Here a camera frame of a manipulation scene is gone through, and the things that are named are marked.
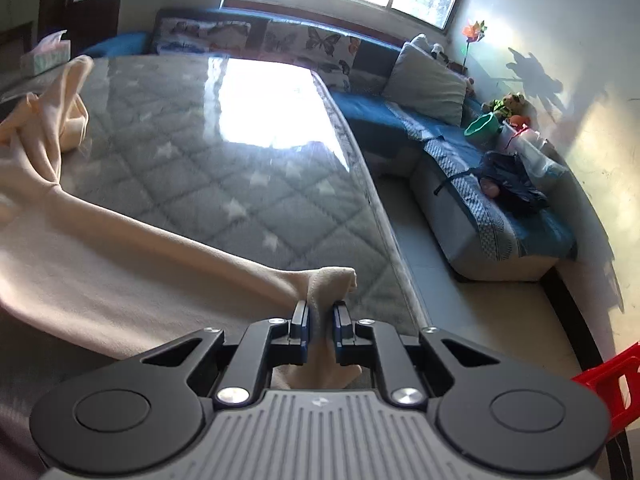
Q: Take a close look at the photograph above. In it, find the cream knit garment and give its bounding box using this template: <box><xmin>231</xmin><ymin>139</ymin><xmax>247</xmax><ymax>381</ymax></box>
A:
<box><xmin>1</xmin><ymin>56</ymin><xmax>361</xmax><ymax>389</ymax></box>

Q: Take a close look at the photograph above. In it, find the blue sofa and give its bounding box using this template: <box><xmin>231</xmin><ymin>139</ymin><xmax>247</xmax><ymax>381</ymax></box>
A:
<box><xmin>88</xmin><ymin>8</ymin><xmax>577</xmax><ymax>281</ymax></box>

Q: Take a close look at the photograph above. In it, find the red plastic stool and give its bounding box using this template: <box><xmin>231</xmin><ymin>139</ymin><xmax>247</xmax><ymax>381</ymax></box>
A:
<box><xmin>573</xmin><ymin>342</ymin><xmax>640</xmax><ymax>440</ymax></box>

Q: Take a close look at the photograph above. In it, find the tissue box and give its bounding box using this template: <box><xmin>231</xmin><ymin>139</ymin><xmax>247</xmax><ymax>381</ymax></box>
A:
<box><xmin>20</xmin><ymin>29</ymin><xmax>70</xmax><ymax>77</ymax></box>

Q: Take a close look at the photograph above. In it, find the dark blue backpack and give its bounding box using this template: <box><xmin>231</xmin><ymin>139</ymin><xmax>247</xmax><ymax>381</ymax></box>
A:
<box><xmin>434</xmin><ymin>151</ymin><xmax>549</xmax><ymax>218</ymax></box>

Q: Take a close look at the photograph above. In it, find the plush toy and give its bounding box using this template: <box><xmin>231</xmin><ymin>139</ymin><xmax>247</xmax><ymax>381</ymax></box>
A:
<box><xmin>482</xmin><ymin>93</ymin><xmax>532</xmax><ymax>130</ymax></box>

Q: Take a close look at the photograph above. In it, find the grey pillow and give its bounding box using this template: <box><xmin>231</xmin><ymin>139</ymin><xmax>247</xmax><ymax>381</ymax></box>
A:
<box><xmin>382</xmin><ymin>34</ymin><xmax>468</xmax><ymax>126</ymax></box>

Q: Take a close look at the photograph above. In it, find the left butterfly cushion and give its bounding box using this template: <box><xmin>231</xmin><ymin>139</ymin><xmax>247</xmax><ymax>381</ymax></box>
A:
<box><xmin>152</xmin><ymin>18</ymin><xmax>252</xmax><ymax>54</ymax></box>

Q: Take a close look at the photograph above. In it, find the right butterfly cushion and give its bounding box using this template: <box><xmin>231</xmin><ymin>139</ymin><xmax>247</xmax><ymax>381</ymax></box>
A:
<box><xmin>259</xmin><ymin>21</ymin><xmax>361</xmax><ymax>92</ymax></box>

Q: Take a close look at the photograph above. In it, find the butterfly cushion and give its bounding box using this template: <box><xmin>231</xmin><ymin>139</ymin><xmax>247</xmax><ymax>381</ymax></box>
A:
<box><xmin>259</xmin><ymin>21</ymin><xmax>361</xmax><ymax>92</ymax></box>
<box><xmin>152</xmin><ymin>18</ymin><xmax>252</xmax><ymax>54</ymax></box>

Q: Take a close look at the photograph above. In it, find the colourful pinwheel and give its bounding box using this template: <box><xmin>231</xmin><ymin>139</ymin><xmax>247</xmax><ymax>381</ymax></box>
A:
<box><xmin>462</xmin><ymin>21</ymin><xmax>487</xmax><ymax>67</ymax></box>

